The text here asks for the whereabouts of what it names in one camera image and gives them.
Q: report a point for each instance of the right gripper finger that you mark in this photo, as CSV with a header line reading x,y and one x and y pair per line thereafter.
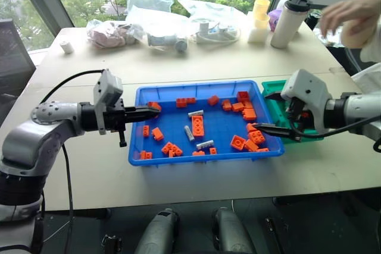
x,y
275,96
278,131

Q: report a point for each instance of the grey brick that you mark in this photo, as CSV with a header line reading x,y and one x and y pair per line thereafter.
x,y
195,113
189,133
205,144

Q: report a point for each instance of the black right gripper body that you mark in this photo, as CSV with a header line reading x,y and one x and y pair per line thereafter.
x,y
296,109

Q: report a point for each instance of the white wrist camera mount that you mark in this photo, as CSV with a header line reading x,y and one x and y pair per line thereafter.
x,y
309,90
107,87

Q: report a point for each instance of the clear bag with white power strip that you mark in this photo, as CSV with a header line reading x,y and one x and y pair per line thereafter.
x,y
214,26

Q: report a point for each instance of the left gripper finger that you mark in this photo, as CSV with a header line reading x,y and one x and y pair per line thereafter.
x,y
140,110
140,117

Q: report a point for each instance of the dark grey rounded shape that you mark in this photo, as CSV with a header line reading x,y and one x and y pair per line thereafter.
x,y
230,231
157,233

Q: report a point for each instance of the black monitor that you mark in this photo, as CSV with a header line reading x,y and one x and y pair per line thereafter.
x,y
13,54

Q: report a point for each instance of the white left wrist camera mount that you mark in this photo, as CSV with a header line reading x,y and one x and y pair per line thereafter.
x,y
107,87

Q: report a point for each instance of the purple object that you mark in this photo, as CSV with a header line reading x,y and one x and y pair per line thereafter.
x,y
275,19

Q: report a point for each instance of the white sleeve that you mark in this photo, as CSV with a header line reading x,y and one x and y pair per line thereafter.
x,y
372,48

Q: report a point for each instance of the clear bag with grey cylinder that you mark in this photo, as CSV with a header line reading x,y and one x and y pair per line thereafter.
x,y
162,32

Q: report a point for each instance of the green plastic tray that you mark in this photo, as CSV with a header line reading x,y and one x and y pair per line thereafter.
x,y
278,111

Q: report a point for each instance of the person's bare hand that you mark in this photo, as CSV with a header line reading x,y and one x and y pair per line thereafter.
x,y
351,10

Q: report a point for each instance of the grey brick upper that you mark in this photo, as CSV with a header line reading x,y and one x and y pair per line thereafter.
x,y
195,113

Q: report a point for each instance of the blue plastic tray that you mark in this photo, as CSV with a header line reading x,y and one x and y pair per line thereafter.
x,y
220,126

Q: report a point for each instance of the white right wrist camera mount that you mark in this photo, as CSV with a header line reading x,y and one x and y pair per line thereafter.
x,y
309,90

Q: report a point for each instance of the grey brick middle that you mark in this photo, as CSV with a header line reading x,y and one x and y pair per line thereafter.
x,y
189,133

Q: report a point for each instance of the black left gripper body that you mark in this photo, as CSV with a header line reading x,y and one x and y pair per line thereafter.
x,y
114,118

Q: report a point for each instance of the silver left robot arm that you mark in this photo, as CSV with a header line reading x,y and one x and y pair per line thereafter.
x,y
44,135

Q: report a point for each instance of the grey brick lower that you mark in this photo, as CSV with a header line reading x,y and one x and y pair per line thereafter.
x,y
205,144

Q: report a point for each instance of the small white cylinder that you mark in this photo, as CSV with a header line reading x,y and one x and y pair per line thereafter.
x,y
66,47

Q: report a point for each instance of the yellow stacked cups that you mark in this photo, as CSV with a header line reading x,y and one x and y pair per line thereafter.
x,y
261,13

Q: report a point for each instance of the clear bag with pink contents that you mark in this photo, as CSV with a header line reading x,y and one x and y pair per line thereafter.
x,y
110,35

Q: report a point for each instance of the white foam block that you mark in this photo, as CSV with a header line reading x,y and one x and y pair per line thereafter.
x,y
256,34

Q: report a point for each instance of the white tumbler with black lid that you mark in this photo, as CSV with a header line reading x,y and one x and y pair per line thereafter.
x,y
285,25

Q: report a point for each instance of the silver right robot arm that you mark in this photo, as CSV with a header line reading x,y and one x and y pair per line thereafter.
x,y
357,106

